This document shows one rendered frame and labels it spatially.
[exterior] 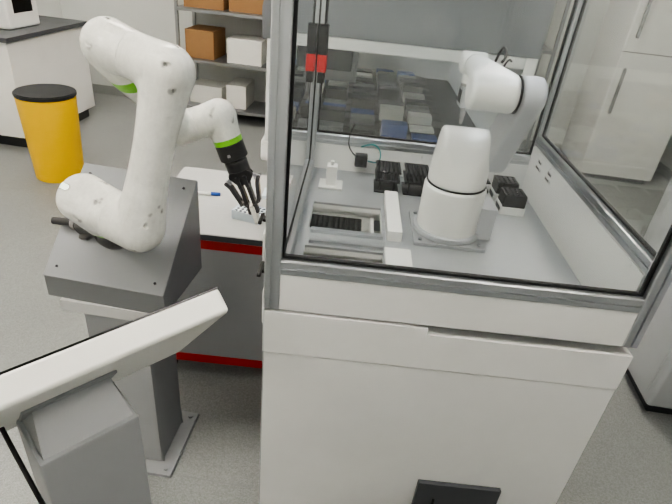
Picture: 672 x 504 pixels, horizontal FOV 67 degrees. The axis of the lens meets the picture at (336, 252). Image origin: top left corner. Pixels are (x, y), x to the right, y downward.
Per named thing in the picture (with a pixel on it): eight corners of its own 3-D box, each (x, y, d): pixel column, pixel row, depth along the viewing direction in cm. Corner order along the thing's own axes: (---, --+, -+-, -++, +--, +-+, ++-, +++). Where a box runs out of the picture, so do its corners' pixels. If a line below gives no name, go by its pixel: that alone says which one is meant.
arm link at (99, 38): (104, 61, 111) (133, 16, 113) (57, 40, 113) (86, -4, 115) (142, 103, 129) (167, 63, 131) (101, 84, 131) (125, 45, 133)
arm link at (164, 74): (139, 267, 129) (180, 53, 107) (87, 240, 132) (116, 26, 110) (170, 251, 141) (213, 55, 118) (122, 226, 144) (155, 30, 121)
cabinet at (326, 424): (255, 528, 176) (259, 354, 135) (293, 334, 265) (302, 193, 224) (530, 558, 177) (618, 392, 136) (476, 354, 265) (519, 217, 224)
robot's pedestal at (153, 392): (92, 465, 191) (54, 301, 152) (129, 404, 217) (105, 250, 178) (170, 478, 189) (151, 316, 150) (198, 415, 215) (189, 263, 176)
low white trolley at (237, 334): (152, 373, 233) (134, 226, 194) (192, 294, 286) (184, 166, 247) (279, 386, 233) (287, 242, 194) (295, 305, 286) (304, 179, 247)
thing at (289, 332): (261, 351, 136) (263, 307, 129) (303, 193, 224) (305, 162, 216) (616, 389, 137) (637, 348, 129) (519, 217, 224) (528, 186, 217)
